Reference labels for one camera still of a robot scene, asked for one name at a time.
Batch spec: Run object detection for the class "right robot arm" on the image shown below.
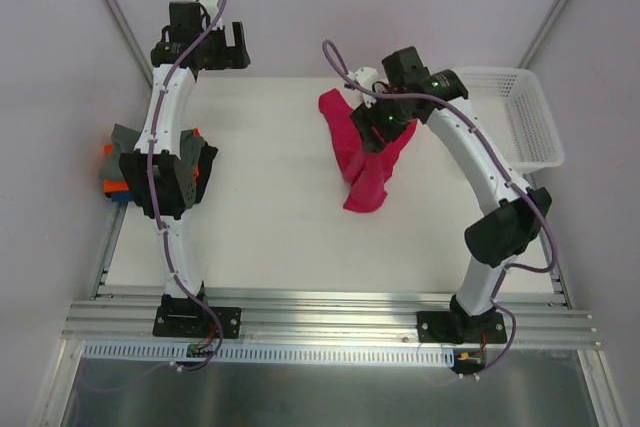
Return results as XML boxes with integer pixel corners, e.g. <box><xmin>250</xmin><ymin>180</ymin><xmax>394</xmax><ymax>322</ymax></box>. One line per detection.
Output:
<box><xmin>347</xmin><ymin>47</ymin><xmax>552</xmax><ymax>344</ymax></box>

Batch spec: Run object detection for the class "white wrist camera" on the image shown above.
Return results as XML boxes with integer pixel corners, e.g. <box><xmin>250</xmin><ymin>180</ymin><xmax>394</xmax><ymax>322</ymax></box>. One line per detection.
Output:
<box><xmin>348</xmin><ymin>67</ymin><xmax>388</xmax><ymax>108</ymax></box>
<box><xmin>192</xmin><ymin>0</ymin><xmax>222</xmax><ymax>30</ymax></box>

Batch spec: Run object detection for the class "pink t shirt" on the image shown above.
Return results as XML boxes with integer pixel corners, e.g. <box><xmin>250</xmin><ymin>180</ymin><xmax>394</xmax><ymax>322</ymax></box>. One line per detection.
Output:
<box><xmin>318</xmin><ymin>89</ymin><xmax>417</xmax><ymax>213</ymax></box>

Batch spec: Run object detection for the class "black folded t shirt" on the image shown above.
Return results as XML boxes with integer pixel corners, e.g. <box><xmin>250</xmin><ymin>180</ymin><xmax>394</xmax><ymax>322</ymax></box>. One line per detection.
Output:
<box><xmin>187</xmin><ymin>137</ymin><xmax>218</xmax><ymax>204</ymax></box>

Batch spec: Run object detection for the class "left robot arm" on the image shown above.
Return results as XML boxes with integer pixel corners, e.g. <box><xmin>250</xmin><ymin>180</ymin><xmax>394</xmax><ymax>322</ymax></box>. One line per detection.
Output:
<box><xmin>118</xmin><ymin>0</ymin><xmax>250</xmax><ymax>341</ymax></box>

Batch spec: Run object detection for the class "white plastic basket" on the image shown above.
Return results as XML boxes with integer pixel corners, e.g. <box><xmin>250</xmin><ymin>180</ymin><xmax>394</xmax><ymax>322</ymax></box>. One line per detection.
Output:
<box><xmin>454</xmin><ymin>67</ymin><xmax>565</xmax><ymax>174</ymax></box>

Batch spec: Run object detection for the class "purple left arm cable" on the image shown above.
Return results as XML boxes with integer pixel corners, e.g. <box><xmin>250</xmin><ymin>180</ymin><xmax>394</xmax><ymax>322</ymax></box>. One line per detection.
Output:
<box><xmin>79</xmin><ymin>0</ymin><xmax>234</xmax><ymax>392</ymax></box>

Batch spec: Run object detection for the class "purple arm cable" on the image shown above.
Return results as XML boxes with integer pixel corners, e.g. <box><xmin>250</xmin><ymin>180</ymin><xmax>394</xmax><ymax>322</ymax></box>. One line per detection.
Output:
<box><xmin>79</xmin><ymin>0</ymin><xmax>234</xmax><ymax>392</ymax></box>
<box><xmin>321</xmin><ymin>39</ymin><xmax>559</xmax><ymax>383</ymax></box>

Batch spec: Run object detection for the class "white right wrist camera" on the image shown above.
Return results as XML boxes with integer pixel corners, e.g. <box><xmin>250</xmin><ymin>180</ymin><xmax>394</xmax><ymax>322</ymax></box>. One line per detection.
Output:
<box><xmin>348</xmin><ymin>67</ymin><xmax>388</xmax><ymax>108</ymax></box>

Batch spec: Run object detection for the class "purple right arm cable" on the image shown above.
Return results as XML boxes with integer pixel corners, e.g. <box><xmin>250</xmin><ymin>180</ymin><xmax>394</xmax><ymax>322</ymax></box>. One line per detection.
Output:
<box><xmin>321</xmin><ymin>39</ymin><xmax>559</xmax><ymax>383</ymax></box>

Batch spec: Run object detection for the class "blue folded t shirt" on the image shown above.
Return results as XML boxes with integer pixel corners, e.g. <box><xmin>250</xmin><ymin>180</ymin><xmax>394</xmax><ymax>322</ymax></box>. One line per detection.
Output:
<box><xmin>109</xmin><ymin>191</ymin><xmax>133</xmax><ymax>203</ymax></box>

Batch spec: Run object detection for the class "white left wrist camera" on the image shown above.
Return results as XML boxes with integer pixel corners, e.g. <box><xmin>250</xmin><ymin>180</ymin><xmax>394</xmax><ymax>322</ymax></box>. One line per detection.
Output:
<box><xmin>192</xmin><ymin>0</ymin><xmax>222</xmax><ymax>30</ymax></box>

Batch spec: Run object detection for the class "white slotted cable duct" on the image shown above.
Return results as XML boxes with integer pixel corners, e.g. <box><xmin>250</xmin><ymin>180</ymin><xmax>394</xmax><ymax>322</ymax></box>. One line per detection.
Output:
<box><xmin>83</xmin><ymin>341</ymin><xmax>454</xmax><ymax>368</ymax></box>

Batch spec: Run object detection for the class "orange folded t shirt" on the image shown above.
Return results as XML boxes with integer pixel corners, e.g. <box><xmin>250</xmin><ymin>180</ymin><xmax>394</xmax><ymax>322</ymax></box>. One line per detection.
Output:
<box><xmin>98</xmin><ymin>124</ymin><xmax>205</xmax><ymax>198</ymax></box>

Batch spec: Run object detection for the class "aluminium mounting rail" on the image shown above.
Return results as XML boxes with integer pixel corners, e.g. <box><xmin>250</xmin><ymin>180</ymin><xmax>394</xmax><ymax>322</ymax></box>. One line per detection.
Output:
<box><xmin>62</xmin><ymin>285</ymin><xmax>604</xmax><ymax>350</ymax></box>

